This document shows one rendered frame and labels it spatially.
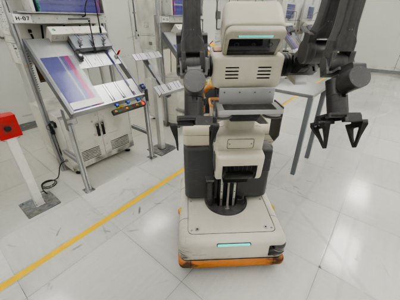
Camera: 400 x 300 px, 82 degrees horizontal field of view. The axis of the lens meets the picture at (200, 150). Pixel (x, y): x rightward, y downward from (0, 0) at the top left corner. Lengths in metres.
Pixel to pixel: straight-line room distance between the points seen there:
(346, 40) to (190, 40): 0.43
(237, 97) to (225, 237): 0.79
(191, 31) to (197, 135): 0.73
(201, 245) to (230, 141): 0.62
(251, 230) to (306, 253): 0.49
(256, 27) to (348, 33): 0.27
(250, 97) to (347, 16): 0.39
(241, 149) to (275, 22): 0.52
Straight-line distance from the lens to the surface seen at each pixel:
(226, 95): 0.93
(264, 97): 0.97
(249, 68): 0.95
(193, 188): 1.50
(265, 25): 0.89
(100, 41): 2.49
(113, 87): 2.24
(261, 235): 1.42
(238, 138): 1.04
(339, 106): 0.78
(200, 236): 1.37
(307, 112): 2.18
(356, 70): 0.74
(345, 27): 0.80
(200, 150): 1.35
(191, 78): 0.61
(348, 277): 1.79
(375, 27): 8.78
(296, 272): 1.68
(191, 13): 0.68
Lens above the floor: 1.33
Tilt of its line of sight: 29 degrees down
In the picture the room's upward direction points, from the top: straight up
